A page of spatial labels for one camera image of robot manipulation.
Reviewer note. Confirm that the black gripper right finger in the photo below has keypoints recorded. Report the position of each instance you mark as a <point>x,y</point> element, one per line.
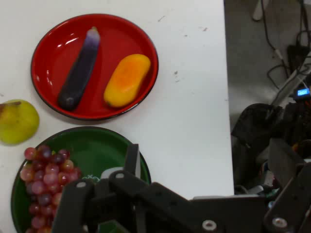
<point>291,201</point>

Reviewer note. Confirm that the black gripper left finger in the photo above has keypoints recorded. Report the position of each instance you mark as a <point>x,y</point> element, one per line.
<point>126,201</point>

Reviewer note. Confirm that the purple toy eggplant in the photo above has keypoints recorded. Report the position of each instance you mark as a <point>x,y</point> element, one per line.
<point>79,72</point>

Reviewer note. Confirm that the green round plate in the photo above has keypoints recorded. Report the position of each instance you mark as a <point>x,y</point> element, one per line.
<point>97,150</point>

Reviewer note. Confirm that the red toy grape bunch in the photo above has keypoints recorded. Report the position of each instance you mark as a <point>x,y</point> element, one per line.
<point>46,179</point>

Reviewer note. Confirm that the black fabric bag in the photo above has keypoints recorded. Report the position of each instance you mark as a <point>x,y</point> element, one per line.
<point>257,123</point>

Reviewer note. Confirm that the device with blue display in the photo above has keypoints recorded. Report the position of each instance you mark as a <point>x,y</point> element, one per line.
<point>302,93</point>

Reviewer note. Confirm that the grey metal bar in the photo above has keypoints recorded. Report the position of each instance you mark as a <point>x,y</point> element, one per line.
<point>290,85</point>

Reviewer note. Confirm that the orange yellow toy mango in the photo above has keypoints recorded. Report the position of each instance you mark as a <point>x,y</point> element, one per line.
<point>126,81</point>

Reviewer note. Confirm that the yellow green toy pear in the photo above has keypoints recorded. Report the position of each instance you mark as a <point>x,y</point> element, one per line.
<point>18,121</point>

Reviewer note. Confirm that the black power adapter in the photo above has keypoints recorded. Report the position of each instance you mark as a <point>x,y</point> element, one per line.
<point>297,57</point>

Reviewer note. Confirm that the red round plate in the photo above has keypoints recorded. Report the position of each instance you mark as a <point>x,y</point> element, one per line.
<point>60,48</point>

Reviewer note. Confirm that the white table leg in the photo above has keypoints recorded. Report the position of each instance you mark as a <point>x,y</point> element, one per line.
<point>258,9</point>

